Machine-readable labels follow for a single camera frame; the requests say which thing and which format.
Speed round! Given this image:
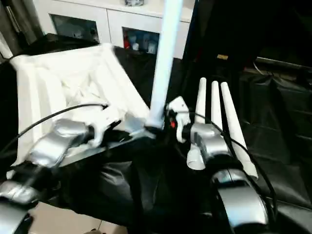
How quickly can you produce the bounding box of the white plastic table leg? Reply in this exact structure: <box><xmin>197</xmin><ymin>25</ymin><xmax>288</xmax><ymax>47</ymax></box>
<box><xmin>145</xmin><ymin>0</ymin><xmax>185</xmax><ymax>129</ymax></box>
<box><xmin>211</xmin><ymin>81</ymin><xmax>224</xmax><ymax>133</ymax></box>
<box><xmin>187</xmin><ymin>77</ymin><xmax>208</xmax><ymax>171</ymax></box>
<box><xmin>220</xmin><ymin>82</ymin><xmax>259</xmax><ymax>180</ymax></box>

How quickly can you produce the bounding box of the white plastic table top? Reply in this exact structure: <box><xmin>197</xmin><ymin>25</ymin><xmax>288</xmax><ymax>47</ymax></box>
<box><xmin>6</xmin><ymin>43</ymin><xmax>156</xmax><ymax>171</ymax></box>

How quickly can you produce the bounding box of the black mat cover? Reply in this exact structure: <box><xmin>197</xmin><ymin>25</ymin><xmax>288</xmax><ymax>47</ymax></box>
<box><xmin>0</xmin><ymin>34</ymin><xmax>312</xmax><ymax>234</ymax></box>

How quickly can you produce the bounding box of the white cabinet with glass doors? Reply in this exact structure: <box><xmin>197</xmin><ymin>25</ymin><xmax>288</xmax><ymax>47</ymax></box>
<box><xmin>31</xmin><ymin>0</ymin><xmax>193</xmax><ymax>59</ymax></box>

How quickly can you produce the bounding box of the grey item on cabinet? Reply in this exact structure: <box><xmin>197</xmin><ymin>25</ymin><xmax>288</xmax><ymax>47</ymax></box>
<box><xmin>124</xmin><ymin>0</ymin><xmax>147</xmax><ymax>7</ymax></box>

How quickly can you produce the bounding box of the long black pole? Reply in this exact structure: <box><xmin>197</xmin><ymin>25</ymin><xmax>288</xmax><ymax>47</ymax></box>
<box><xmin>255</xmin><ymin>56</ymin><xmax>312</xmax><ymax>71</ymax></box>

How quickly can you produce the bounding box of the grey metal rack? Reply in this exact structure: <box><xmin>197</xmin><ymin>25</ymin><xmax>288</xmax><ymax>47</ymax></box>
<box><xmin>0</xmin><ymin>0</ymin><xmax>47</xmax><ymax>59</ymax></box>

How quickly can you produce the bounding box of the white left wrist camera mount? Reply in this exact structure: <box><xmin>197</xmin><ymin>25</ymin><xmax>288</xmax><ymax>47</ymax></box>
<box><xmin>91</xmin><ymin>104</ymin><xmax>122</xmax><ymax>149</ymax></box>

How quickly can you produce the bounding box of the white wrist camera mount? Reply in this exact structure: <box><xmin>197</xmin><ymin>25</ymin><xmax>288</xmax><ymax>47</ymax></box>
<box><xmin>91</xmin><ymin>104</ymin><xmax>122</xmax><ymax>149</ymax></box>
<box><xmin>167</xmin><ymin>96</ymin><xmax>191</xmax><ymax>144</ymax></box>

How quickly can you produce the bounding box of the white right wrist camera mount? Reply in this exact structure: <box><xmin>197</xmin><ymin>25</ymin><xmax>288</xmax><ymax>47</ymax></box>
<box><xmin>167</xmin><ymin>96</ymin><xmax>191</xmax><ymax>144</ymax></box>

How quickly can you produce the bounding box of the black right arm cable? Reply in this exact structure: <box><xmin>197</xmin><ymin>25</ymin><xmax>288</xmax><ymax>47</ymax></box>
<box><xmin>187</xmin><ymin>111</ymin><xmax>278</xmax><ymax>220</ymax></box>

